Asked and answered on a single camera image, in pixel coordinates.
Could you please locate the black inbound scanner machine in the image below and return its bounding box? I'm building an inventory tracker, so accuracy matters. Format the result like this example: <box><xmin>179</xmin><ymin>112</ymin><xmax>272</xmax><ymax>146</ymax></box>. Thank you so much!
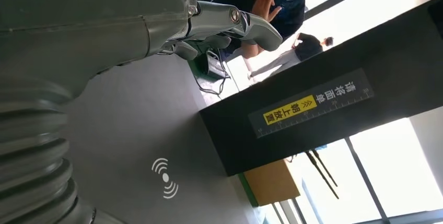
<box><xmin>64</xmin><ymin>0</ymin><xmax>443</xmax><ymax>224</ymax></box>

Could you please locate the brown cardboard box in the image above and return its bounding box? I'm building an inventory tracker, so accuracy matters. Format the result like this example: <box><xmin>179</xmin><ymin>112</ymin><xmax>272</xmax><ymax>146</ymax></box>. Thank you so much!
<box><xmin>243</xmin><ymin>159</ymin><xmax>301</xmax><ymax>207</ymax></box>

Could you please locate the black power adapter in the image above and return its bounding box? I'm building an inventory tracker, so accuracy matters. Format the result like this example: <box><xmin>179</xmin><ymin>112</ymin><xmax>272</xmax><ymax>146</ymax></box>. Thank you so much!
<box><xmin>196</xmin><ymin>51</ymin><xmax>229</xmax><ymax>80</ymax></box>

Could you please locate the person in black shirt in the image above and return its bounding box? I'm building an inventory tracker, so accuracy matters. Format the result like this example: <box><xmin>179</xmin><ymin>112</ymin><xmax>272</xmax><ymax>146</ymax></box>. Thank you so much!
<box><xmin>247</xmin><ymin>32</ymin><xmax>335</xmax><ymax>80</ymax></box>

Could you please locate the black power cable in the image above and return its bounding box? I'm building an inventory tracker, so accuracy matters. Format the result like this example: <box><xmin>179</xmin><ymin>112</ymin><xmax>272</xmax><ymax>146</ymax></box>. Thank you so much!
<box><xmin>191</xmin><ymin>50</ymin><xmax>232</xmax><ymax>97</ymax></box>

